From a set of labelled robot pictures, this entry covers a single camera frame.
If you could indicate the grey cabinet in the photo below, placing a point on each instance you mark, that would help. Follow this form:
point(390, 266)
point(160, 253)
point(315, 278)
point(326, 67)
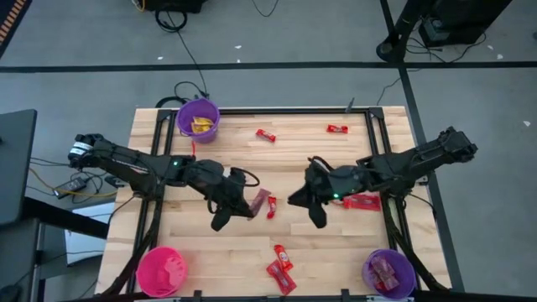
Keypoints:
point(19, 260)

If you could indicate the black equipment case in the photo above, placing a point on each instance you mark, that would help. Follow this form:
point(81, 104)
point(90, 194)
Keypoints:
point(465, 17)

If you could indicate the purple monster-face bucket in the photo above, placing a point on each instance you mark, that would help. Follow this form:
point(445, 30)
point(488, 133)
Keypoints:
point(184, 117)

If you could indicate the black equipment box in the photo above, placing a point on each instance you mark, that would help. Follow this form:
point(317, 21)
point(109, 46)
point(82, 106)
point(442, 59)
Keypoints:
point(176, 4)

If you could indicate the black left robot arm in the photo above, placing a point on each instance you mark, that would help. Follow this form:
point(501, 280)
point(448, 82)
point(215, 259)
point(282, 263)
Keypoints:
point(126, 161)

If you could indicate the small dark stick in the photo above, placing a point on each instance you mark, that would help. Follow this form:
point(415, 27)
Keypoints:
point(350, 105)

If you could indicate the black desk beam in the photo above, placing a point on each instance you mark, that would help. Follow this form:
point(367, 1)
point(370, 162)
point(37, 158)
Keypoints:
point(63, 218)

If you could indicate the purple plastic bucket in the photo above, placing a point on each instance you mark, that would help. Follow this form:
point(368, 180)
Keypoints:
point(407, 272)

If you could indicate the red KitKat bar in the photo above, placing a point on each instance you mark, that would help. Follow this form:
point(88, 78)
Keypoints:
point(272, 207)
point(337, 128)
point(265, 135)
point(283, 257)

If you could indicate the black aluminium table frame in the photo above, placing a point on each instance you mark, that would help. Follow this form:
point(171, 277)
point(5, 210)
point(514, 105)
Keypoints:
point(293, 111)

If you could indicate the black stand with round base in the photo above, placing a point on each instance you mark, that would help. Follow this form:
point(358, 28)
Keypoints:
point(390, 48)

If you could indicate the dark striped floor mat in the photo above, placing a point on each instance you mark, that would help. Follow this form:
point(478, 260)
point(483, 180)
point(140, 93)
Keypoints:
point(8, 21)

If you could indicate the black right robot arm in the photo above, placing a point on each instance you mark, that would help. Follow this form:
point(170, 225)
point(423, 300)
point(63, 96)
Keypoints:
point(419, 161)

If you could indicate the grey metal bracket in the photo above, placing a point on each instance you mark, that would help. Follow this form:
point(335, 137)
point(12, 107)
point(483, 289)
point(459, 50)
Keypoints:
point(115, 181)

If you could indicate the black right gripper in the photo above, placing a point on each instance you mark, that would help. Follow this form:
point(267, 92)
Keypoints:
point(335, 182)

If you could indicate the yellow candy bag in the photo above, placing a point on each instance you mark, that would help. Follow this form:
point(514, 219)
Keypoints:
point(197, 129)
point(203, 122)

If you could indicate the dark grey desk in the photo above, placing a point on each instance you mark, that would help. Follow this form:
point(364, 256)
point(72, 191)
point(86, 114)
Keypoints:
point(14, 168)

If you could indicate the pink plastic bucket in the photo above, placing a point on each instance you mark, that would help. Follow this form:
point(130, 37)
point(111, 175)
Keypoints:
point(151, 272)

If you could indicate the white floor panel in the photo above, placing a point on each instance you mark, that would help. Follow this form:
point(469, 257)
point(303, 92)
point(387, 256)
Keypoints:
point(88, 239)

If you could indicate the thin red tag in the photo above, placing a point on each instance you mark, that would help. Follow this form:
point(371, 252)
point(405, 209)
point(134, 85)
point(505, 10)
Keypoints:
point(193, 147)

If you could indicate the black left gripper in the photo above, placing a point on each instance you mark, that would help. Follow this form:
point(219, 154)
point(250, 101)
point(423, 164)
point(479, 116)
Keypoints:
point(222, 189)

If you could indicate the black power adapter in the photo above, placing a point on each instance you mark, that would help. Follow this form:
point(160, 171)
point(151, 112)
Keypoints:
point(69, 187)

